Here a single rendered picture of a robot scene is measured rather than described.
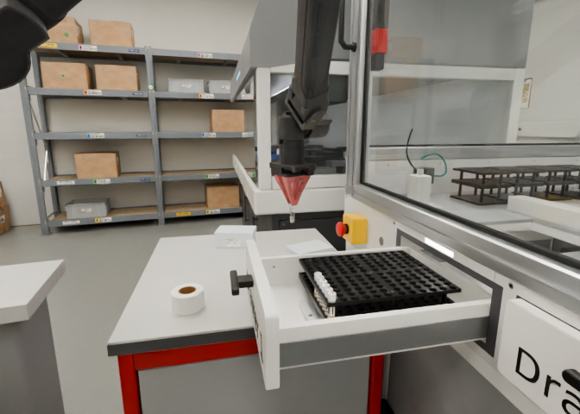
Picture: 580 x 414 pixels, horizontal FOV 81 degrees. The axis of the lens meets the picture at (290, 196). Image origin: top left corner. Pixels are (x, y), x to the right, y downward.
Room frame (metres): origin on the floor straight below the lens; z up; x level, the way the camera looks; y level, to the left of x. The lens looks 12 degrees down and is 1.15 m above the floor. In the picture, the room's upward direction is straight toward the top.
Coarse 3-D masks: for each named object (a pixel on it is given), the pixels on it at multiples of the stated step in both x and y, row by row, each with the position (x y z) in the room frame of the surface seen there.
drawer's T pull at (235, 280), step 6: (234, 270) 0.54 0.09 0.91; (234, 276) 0.51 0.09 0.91; (240, 276) 0.52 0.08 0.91; (246, 276) 0.52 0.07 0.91; (234, 282) 0.49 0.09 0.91; (240, 282) 0.50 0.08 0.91; (246, 282) 0.50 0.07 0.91; (252, 282) 0.50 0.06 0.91; (234, 288) 0.47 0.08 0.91; (234, 294) 0.47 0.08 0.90
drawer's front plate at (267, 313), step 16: (256, 256) 0.56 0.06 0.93; (256, 272) 0.50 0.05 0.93; (256, 288) 0.46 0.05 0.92; (256, 304) 0.46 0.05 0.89; (272, 304) 0.40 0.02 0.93; (272, 320) 0.37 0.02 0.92; (256, 336) 0.47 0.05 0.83; (272, 336) 0.37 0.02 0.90; (272, 352) 0.37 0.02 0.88; (272, 368) 0.37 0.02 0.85; (272, 384) 0.37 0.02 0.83
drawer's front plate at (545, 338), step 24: (528, 312) 0.38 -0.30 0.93; (504, 336) 0.41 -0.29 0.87; (528, 336) 0.38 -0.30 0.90; (552, 336) 0.35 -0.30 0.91; (576, 336) 0.33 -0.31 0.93; (504, 360) 0.40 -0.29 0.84; (528, 360) 0.37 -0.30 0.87; (552, 360) 0.34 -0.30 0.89; (576, 360) 0.32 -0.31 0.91; (528, 384) 0.37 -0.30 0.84; (552, 384) 0.34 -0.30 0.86; (552, 408) 0.34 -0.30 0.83
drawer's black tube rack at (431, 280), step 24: (312, 264) 0.59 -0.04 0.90; (336, 264) 0.59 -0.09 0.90; (360, 264) 0.59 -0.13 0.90; (384, 264) 0.59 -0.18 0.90; (408, 264) 0.60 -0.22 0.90; (312, 288) 0.55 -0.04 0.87; (336, 288) 0.50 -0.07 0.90; (360, 288) 0.50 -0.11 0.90; (384, 288) 0.50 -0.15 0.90; (408, 288) 0.50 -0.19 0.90; (432, 288) 0.50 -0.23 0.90; (456, 288) 0.50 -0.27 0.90; (336, 312) 0.46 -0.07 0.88; (360, 312) 0.47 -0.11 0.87
